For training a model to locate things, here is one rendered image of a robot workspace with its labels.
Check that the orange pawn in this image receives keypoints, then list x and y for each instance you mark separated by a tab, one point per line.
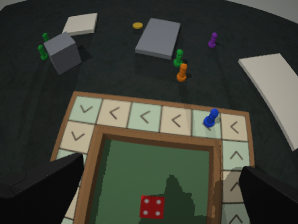
181	76

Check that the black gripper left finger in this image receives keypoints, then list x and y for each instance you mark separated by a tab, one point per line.
43	194

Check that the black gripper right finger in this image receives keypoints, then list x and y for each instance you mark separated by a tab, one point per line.
268	200

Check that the blue pawn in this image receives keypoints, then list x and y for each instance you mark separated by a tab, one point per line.
209	120

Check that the green pawn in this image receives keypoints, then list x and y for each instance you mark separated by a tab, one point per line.
178	62
46	38
44	56

